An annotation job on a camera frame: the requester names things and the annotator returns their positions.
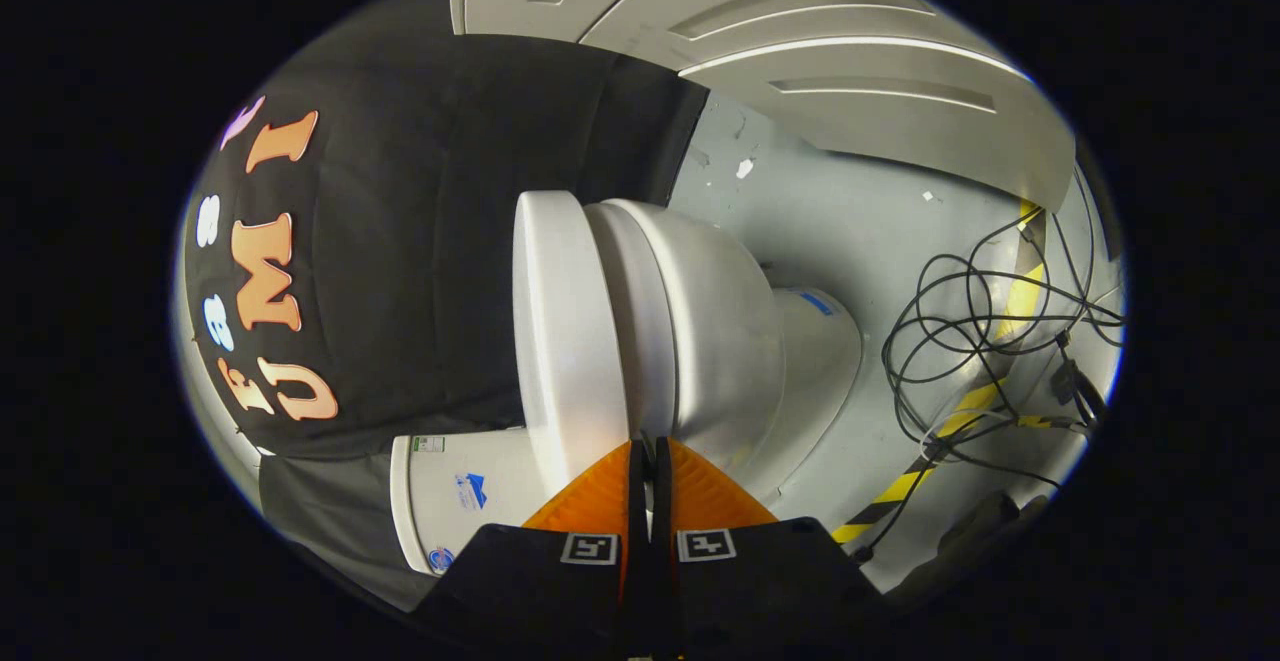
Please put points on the black backdrop cloth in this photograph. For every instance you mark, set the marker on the black backdrop cloth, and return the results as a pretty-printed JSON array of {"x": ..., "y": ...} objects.
[{"x": 420, "y": 241}]

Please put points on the white toilet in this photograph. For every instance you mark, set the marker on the white toilet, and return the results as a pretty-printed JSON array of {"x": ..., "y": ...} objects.
[{"x": 720, "y": 341}]

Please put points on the white toilet lid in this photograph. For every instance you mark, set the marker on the white toilet lid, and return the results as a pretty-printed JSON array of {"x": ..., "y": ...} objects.
[{"x": 560, "y": 341}]

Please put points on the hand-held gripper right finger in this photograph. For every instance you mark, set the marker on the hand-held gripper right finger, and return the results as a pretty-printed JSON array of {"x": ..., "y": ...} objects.
[{"x": 760, "y": 591}]

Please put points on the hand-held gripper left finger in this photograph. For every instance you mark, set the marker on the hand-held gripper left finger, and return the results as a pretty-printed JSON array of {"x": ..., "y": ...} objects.
[{"x": 540, "y": 591}]

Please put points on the yellow black floor tape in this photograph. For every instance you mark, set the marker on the yellow black floor tape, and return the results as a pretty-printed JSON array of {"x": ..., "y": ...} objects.
[{"x": 975, "y": 403}]

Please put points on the white drawer cabinet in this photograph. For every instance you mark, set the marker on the white drawer cabinet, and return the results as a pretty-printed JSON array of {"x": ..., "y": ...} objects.
[{"x": 850, "y": 61}]

